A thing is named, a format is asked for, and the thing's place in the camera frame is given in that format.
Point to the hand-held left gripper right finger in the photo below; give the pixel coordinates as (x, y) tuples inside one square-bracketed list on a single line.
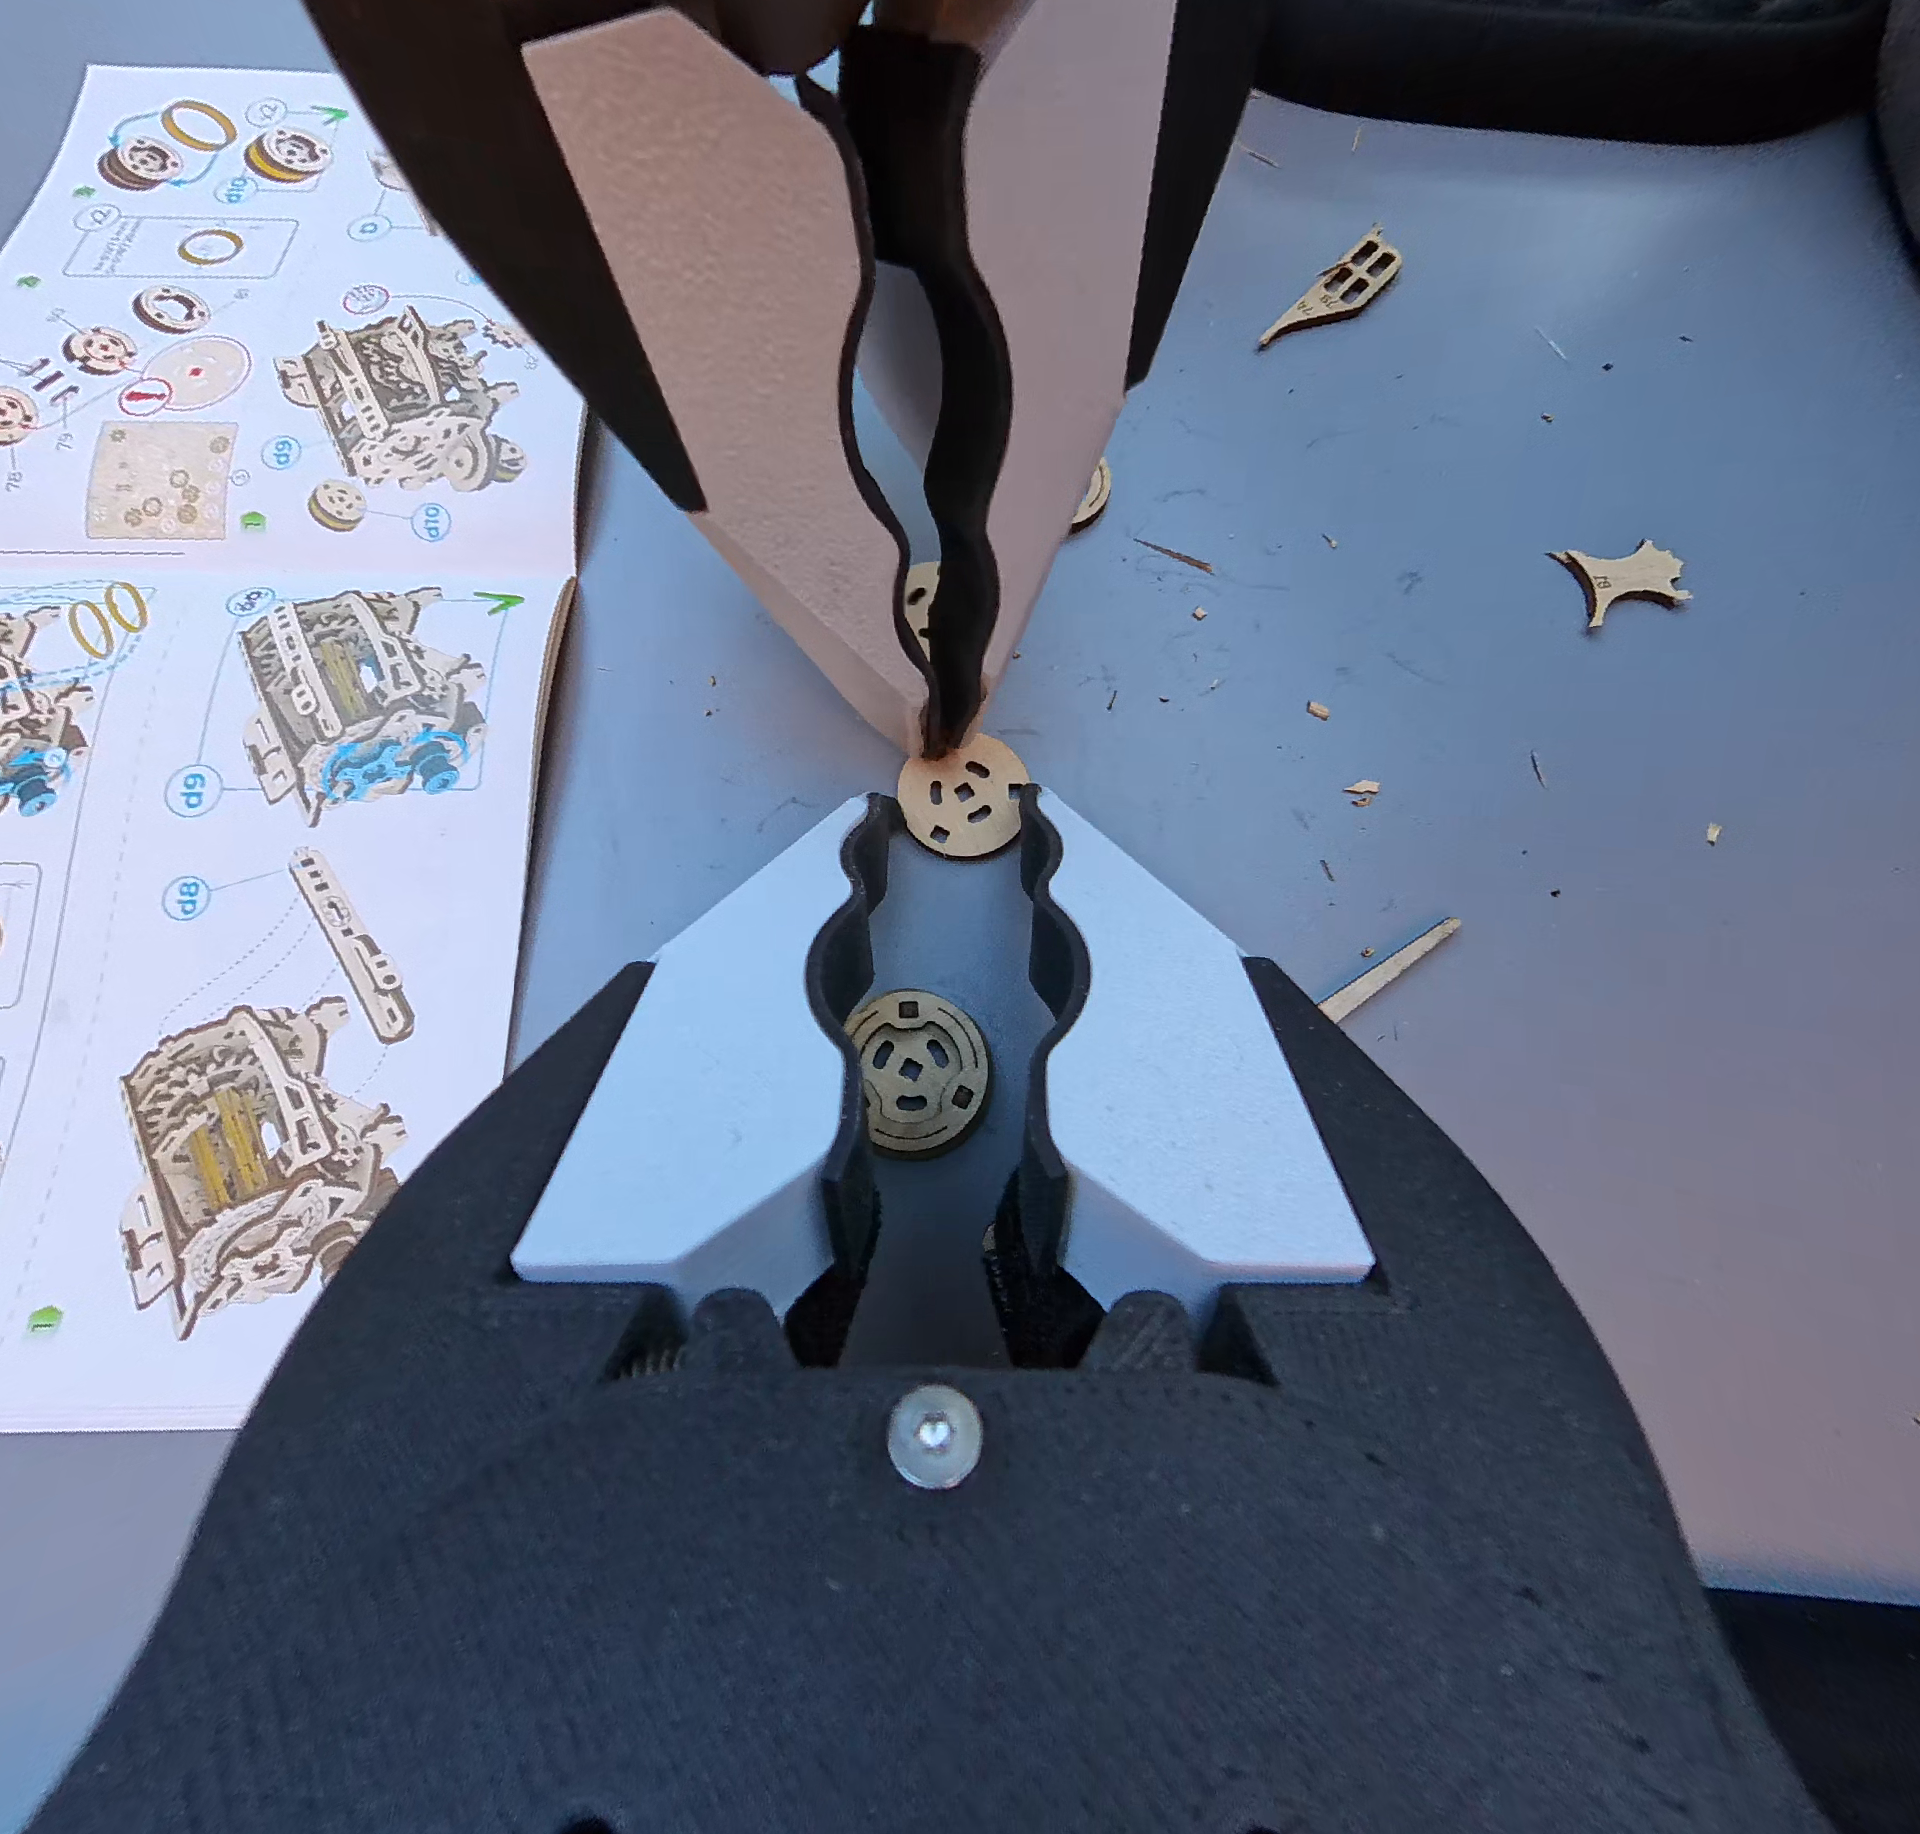
[(1203, 1143)]

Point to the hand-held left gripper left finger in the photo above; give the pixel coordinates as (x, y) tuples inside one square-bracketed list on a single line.
[(676, 1143)]

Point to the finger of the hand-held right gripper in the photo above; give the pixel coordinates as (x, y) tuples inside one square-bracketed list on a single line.
[(1079, 248), (705, 289)]

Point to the assembled wooden wheel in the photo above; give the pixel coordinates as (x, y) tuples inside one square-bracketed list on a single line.
[(864, 1068)]

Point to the slotted wooden disc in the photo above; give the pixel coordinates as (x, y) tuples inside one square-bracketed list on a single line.
[(992, 829)]

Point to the grey desk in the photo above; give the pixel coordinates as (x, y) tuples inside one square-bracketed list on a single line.
[(1576, 1114)]

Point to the slotted pointed wooden offcut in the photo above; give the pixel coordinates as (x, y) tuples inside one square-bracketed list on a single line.
[(1305, 318)]

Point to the long wooden sliver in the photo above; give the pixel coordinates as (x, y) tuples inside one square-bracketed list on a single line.
[(1405, 959)]

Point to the white instruction booklet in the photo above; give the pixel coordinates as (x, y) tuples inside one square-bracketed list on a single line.
[(477, 871)]

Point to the notched wooden disc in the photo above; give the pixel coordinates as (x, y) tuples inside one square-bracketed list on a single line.
[(916, 580)]

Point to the scattered wood splinters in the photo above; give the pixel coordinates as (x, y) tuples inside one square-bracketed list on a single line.
[(1362, 787)]

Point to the black quilted wrist rest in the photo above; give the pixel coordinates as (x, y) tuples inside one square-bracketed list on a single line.
[(1576, 32)]

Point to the star-shaped wooden offcut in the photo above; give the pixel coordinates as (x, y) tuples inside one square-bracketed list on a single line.
[(1629, 580)]

